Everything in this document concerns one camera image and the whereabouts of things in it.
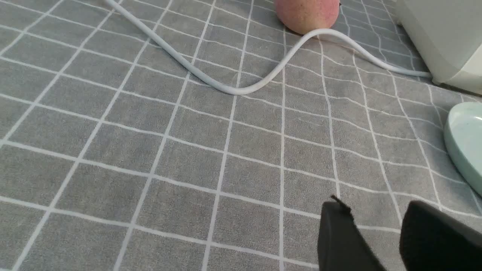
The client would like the white toaster power cable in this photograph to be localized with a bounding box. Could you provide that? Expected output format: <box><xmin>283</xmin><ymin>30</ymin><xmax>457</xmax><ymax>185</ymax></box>
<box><xmin>105</xmin><ymin>0</ymin><xmax>432</xmax><ymax>95</ymax></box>

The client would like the light green plate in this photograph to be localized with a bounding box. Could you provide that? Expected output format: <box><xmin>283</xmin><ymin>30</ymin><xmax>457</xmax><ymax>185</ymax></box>
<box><xmin>444</xmin><ymin>102</ymin><xmax>482</xmax><ymax>196</ymax></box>

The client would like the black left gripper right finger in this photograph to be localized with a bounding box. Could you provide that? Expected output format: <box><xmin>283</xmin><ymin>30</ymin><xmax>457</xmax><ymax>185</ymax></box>
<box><xmin>400</xmin><ymin>200</ymin><xmax>482</xmax><ymax>271</ymax></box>

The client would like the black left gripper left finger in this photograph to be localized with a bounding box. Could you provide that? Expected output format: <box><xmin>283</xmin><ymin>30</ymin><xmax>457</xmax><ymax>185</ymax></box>
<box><xmin>318</xmin><ymin>195</ymin><xmax>385</xmax><ymax>271</ymax></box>

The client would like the grey checked tablecloth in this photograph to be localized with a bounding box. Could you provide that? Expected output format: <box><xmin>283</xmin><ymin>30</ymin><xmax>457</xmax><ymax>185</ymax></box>
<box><xmin>0</xmin><ymin>0</ymin><xmax>481</xmax><ymax>271</ymax></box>

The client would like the pink peach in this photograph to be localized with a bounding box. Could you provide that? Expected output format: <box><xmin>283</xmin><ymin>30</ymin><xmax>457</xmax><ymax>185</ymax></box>
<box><xmin>274</xmin><ymin>0</ymin><xmax>341</xmax><ymax>35</ymax></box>

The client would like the white toaster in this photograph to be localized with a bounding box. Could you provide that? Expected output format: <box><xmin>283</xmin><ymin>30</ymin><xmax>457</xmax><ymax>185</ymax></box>
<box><xmin>395</xmin><ymin>0</ymin><xmax>482</xmax><ymax>94</ymax></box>

